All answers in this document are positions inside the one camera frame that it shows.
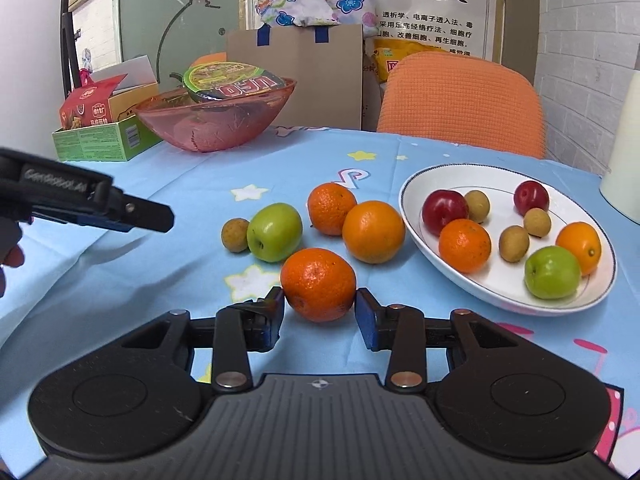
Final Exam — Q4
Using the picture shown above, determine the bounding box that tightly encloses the small green apple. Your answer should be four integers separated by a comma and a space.
246, 202, 304, 263

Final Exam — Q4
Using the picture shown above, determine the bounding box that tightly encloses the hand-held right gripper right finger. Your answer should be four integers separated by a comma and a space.
354, 287, 518, 391

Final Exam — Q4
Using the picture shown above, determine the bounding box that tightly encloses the green cardboard box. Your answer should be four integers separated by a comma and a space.
51, 112, 163, 163

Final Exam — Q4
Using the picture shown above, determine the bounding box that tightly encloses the blue cartoon tablecloth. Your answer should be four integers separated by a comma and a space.
0, 125, 640, 476

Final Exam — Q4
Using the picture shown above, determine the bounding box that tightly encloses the yellow cardboard box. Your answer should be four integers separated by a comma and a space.
107, 82, 161, 123

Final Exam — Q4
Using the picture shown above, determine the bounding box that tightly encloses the person's left hand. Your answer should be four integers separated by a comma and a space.
0, 244, 26, 300

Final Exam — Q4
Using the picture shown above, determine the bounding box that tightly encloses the pink transparent bowl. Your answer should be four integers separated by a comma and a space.
132, 78, 297, 153

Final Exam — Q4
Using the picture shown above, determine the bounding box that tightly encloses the red snack box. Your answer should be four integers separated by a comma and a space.
59, 73, 128, 128

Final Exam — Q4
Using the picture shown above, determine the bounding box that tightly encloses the black pole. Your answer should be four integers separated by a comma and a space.
60, 0, 83, 96

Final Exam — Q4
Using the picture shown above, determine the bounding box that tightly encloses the smooth orange with stem dot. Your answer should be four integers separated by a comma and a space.
555, 221, 602, 277

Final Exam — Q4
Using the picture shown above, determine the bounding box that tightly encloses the wall poster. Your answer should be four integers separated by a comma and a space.
239, 0, 503, 63

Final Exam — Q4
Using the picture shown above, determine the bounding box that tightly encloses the white plate with blue rim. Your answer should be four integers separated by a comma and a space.
398, 163, 618, 317

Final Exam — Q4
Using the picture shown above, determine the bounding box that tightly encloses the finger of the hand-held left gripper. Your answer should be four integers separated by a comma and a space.
107, 187, 175, 234
32, 212, 133, 234

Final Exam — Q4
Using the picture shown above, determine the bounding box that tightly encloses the small red plum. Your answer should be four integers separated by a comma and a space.
513, 180, 550, 217

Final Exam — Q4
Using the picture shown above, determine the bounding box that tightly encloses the yellow plastic bag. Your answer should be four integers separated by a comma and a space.
372, 40, 473, 83

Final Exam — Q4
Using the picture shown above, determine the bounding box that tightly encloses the large red plum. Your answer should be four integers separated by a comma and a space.
421, 189, 470, 237

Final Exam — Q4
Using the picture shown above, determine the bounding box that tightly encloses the brown longan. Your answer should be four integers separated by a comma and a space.
523, 207, 552, 238
498, 225, 530, 263
221, 217, 251, 254
464, 190, 491, 224

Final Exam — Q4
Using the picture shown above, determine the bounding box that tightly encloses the white thermos jug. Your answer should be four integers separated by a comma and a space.
599, 70, 640, 226

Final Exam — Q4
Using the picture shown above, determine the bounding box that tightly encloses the instant noodle bowl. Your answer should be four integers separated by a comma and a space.
182, 61, 287, 104

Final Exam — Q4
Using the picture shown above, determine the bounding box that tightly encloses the white paper sheet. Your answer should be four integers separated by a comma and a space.
80, 56, 160, 96

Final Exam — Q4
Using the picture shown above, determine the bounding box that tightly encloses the brown cardboard box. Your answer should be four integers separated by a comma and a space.
226, 23, 363, 131

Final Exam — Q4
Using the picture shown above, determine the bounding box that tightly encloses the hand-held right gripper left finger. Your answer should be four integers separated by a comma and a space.
122, 286, 287, 391

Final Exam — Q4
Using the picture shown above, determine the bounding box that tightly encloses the large green jujube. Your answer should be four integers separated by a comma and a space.
524, 245, 582, 300

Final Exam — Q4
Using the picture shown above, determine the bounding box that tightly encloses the tangerine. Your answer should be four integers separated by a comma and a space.
307, 182, 358, 237
438, 218, 492, 274
280, 247, 357, 323

